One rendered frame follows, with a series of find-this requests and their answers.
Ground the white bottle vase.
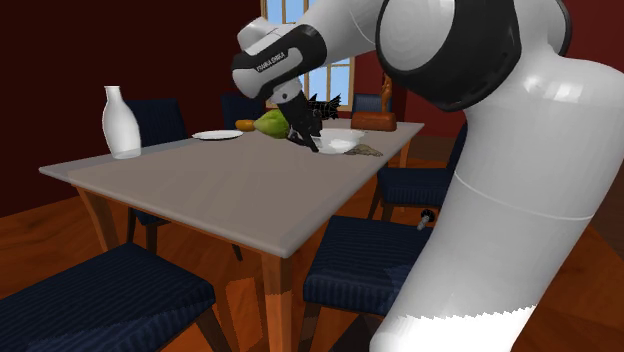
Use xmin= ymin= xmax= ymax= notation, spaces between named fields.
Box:
xmin=101 ymin=85 xmax=143 ymax=161

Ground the dark blue chair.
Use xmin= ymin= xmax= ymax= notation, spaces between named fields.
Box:
xmin=124 ymin=97 xmax=244 ymax=262
xmin=297 ymin=214 xmax=436 ymax=352
xmin=0 ymin=241 xmax=231 ymax=352
xmin=350 ymin=92 xmax=394 ymax=119
xmin=367 ymin=121 xmax=470 ymax=223
xmin=219 ymin=91 xmax=267 ymax=131

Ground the green pear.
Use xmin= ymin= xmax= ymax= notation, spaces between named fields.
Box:
xmin=252 ymin=108 xmax=292 ymax=140

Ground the grey-topped wooden dining table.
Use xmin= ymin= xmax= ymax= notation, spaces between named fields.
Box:
xmin=38 ymin=119 xmax=426 ymax=352

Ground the white bowl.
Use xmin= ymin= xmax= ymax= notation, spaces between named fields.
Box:
xmin=311 ymin=128 xmax=367 ymax=156

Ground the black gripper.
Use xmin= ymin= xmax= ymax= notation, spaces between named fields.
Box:
xmin=278 ymin=94 xmax=321 ymax=154

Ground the small black grey knob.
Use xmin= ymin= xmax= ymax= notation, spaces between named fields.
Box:
xmin=416 ymin=208 xmax=437 ymax=231

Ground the white plate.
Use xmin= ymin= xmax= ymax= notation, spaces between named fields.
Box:
xmin=191 ymin=128 xmax=244 ymax=142

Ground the black spiky figure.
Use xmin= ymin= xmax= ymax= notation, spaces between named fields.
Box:
xmin=305 ymin=92 xmax=343 ymax=121

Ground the window with wooden frame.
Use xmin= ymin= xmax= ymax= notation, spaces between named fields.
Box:
xmin=260 ymin=0 xmax=356 ymax=112

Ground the flat grey-tan shell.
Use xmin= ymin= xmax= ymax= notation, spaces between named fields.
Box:
xmin=343 ymin=143 xmax=384 ymax=158

